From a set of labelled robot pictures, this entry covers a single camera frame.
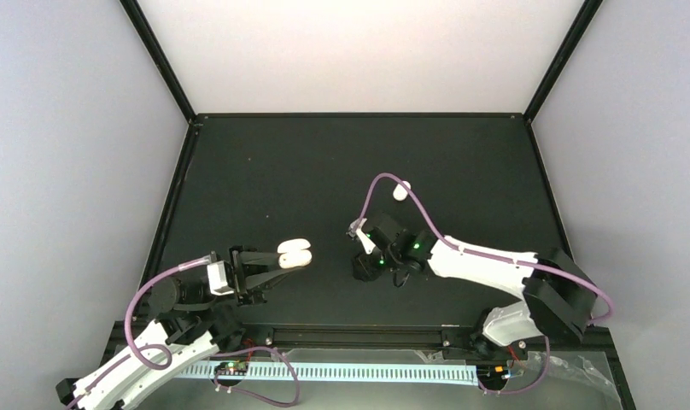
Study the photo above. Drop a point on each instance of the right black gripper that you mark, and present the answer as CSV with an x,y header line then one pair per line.
x,y
364,270

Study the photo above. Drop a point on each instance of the small circuit board left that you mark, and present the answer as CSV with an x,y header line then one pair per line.
x,y
231,369

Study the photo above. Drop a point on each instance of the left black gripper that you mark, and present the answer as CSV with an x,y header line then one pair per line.
x,y
245,266

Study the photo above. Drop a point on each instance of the black front rail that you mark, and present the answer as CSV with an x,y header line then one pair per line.
x,y
358,336

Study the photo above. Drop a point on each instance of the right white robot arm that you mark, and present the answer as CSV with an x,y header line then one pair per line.
x,y
555,297

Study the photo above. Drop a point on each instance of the white perforated cable tray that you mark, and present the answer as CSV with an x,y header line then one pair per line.
x,y
345,372

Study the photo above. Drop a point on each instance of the left black frame post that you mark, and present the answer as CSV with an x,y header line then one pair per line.
x,y
158,56

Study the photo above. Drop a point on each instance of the small circuit board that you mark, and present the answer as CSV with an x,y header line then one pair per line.
x,y
231,369
500,372

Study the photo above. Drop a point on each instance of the beige square charging case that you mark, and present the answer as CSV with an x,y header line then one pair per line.
x,y
294,253

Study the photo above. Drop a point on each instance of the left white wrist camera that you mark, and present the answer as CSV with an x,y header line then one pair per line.
x,y
218,283

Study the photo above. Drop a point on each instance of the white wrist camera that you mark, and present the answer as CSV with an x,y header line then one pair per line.
x,y
218,283
355,231

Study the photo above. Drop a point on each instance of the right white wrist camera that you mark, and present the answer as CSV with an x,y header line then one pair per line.
x,y
355,231

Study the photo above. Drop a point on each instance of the right black frame post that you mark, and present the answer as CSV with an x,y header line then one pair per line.
x,y
572,38

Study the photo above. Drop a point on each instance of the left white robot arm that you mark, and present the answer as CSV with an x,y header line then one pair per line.
x,y
183,316

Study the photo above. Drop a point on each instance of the small circuit board right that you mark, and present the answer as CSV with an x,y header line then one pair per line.
x,y
500,372

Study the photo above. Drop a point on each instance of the black frame post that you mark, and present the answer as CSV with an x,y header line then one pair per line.
x,y
572,38
158,56

